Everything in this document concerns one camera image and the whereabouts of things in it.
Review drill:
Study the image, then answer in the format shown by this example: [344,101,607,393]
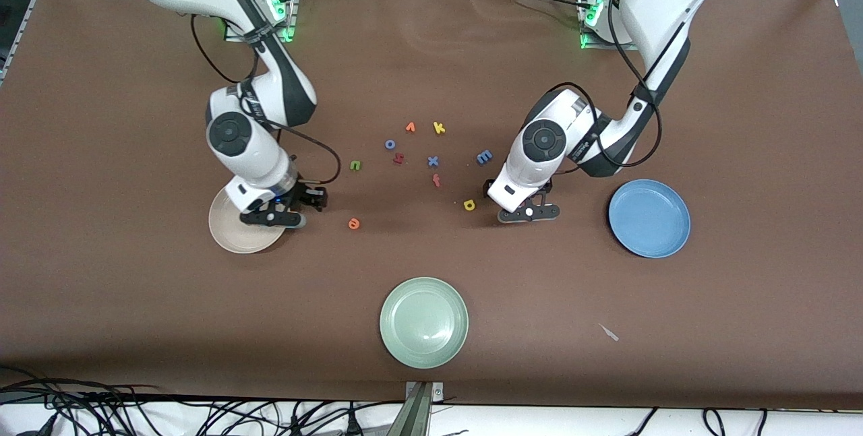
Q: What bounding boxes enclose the beige brown plate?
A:
[208,187,288,254]

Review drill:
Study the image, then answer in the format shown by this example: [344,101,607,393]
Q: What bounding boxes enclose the blue plate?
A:
[608,179,692,259]

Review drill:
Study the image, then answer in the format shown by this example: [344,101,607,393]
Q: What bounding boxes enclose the pale green plate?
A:
[379,277,469,370]

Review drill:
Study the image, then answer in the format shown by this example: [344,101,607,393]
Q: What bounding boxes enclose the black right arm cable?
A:
[191,15,341,185]

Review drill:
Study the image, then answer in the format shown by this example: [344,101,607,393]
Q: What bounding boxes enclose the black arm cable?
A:
[191,15,341,185]
[539,0,663,174]

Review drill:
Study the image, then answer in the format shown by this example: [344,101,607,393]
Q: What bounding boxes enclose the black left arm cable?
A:
[539,0,663,174]

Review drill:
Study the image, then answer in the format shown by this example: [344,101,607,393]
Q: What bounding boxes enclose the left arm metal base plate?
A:
[578,0,638,51]

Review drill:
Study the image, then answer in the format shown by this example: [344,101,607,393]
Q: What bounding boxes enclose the aluminium bracket at table edge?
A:
[388,381,446,436]

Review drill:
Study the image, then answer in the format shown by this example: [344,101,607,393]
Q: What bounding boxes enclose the black cable bundle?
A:
[0,389,405,436]

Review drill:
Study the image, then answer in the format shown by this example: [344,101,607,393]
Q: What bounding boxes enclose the aluminium frame rail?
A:
[0,0,68,83]

